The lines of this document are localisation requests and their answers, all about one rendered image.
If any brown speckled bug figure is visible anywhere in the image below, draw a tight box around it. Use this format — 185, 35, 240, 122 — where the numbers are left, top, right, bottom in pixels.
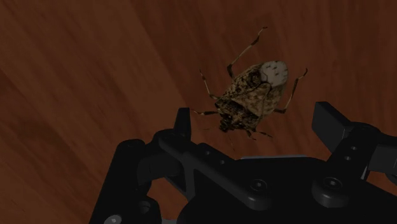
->
192, 26, 309, 141

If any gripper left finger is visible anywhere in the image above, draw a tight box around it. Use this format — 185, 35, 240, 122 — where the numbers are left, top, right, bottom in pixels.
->
89, 107, 272, 224

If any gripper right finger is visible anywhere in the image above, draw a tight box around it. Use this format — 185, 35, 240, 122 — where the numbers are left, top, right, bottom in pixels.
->
311, 101, 397, 209

